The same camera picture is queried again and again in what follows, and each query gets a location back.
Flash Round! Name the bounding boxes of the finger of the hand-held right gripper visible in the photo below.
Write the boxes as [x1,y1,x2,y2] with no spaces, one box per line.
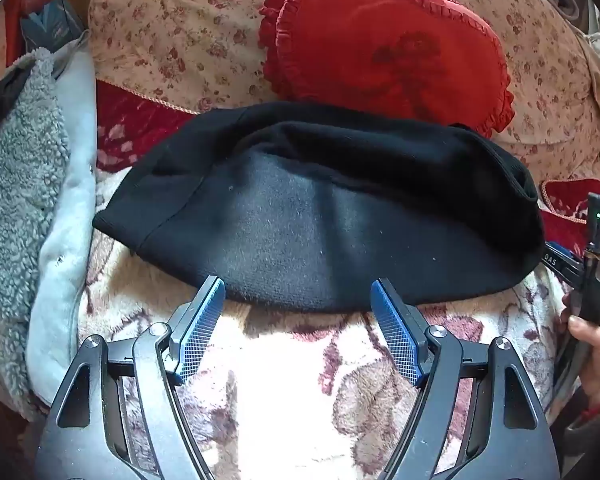
[545,241,588,275]

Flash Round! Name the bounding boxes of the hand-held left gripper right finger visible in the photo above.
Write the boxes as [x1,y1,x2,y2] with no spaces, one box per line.
[370,278,561,480]

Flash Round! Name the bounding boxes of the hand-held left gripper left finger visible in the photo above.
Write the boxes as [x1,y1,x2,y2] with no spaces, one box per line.
[35,275,227,480]

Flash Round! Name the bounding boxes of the black pants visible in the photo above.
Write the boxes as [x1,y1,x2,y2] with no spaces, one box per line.
[92,101,546,313]

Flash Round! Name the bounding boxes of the person's right forearm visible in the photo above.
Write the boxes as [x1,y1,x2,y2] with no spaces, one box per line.
[550,392,600,480]

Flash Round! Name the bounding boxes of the beige plush floral blanket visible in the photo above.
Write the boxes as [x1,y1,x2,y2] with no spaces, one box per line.
[77,165,573,480]

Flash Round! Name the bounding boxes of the grey fleece jacket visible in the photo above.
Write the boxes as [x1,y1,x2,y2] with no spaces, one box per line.
[0,30,98,421]

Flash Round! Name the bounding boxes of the red heart-shaped frilled pillow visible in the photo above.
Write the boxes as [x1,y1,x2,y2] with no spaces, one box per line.
[258,0,515,138]

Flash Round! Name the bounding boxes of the floral beige pillow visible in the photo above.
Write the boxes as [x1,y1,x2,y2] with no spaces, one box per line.
[87,0,600,186]

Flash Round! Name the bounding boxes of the black cloth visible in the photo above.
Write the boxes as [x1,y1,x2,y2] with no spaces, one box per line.
[0,65,33,141]

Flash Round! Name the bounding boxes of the teal bag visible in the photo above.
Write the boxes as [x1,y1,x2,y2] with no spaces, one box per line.
[20,0,86,53]

